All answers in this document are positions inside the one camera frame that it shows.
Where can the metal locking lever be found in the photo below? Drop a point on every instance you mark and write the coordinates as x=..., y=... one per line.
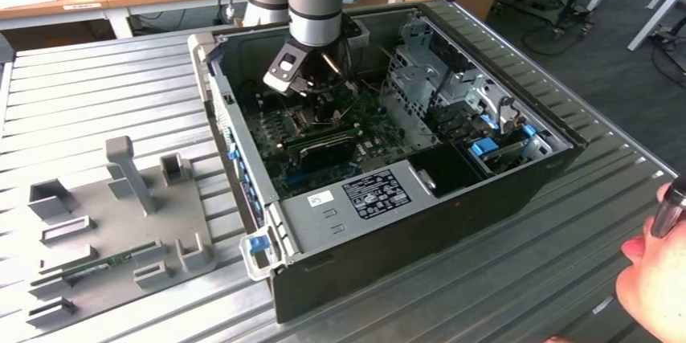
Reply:
x=351, y=107

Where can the small round black tool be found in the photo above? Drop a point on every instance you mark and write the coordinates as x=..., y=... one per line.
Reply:
x=670, y=210

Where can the CPU socket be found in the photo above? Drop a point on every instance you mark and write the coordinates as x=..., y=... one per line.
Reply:
x=301, y=126

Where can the green RAM stick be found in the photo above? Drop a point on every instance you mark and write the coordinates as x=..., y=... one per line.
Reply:
x=99, y=266
x=322, y=139

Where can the metal drive cage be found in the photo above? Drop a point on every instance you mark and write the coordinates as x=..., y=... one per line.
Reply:
x=410, y=78

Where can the black graphics card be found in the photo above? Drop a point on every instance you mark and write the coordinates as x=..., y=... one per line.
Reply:
x=327, y=156

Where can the green motherboard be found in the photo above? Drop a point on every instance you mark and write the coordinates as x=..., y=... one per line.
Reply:
x=378, y=142

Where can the small blue clip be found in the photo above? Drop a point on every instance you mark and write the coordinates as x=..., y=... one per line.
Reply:
x=233, y=155

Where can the hard disk in blue carrier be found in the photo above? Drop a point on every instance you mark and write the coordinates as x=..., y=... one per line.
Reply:
x=485, y=146

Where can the grey power supply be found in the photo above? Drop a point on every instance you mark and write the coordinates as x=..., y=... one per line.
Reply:
x=317, y=230

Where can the blue case latch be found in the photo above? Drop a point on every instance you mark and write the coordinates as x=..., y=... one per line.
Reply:
x=258, y=244

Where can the black PC case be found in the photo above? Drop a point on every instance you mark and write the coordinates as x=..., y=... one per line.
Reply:
x=408, y=262

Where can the grey parts rack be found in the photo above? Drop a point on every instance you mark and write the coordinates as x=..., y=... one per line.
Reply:
x=107, y=234

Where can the white table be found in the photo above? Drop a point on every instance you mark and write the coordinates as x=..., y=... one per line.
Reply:
x=658, y=17

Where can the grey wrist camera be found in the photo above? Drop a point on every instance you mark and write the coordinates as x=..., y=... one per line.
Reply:
x=285, y=72

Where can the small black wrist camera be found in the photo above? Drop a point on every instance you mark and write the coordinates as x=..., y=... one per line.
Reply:
x=361, y=35

